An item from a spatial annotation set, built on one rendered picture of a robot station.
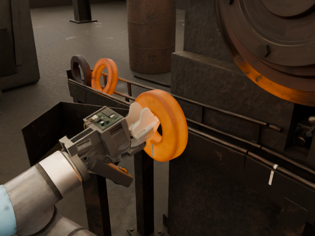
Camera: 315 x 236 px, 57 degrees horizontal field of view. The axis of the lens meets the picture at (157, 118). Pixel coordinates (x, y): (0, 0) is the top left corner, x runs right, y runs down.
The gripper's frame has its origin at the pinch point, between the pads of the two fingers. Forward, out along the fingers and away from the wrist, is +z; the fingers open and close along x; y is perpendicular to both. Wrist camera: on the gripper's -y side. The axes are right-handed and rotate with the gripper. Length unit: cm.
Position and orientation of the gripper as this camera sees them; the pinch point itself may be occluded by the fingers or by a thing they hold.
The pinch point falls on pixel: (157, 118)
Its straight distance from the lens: 62.2
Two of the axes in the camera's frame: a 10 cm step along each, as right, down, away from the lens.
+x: -6.4, -3.4, 6.9
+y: -2.1, -7.9, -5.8
